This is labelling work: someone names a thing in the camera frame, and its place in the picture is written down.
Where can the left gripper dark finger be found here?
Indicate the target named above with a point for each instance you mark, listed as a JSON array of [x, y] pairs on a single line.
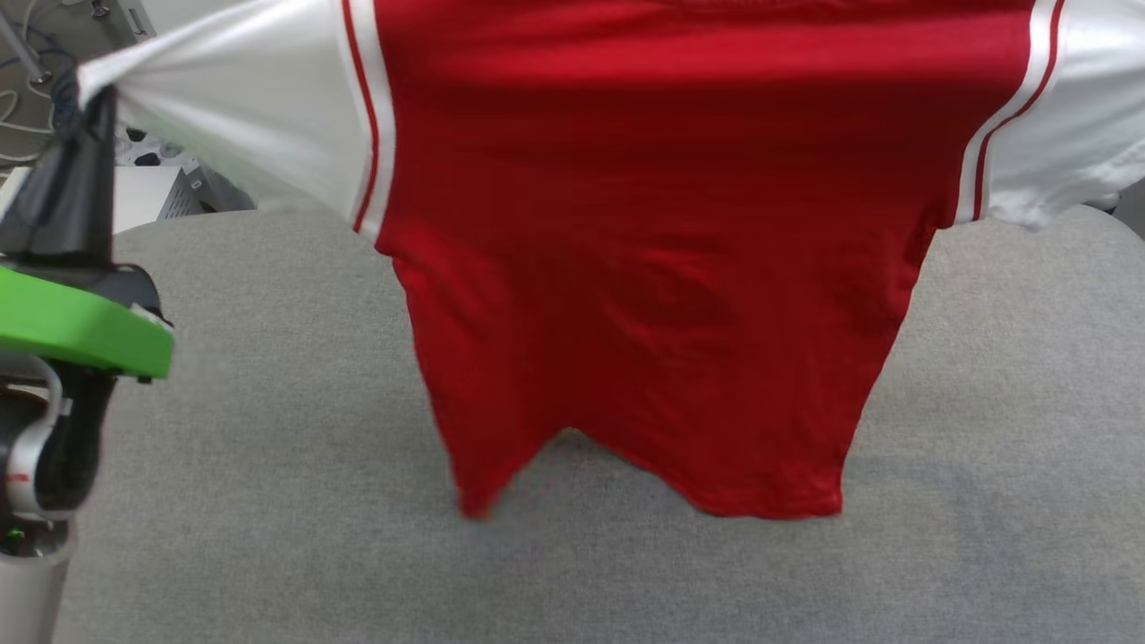
[[27, 224], [85, 197]]

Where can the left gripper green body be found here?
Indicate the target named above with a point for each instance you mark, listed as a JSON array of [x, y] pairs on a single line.
[[80, 317]]

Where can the red and white t-shirt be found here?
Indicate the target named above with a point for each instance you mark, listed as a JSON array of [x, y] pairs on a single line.
[[644, 268]]

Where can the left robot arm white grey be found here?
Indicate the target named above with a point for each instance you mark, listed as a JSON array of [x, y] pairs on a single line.
[[27, 590]]

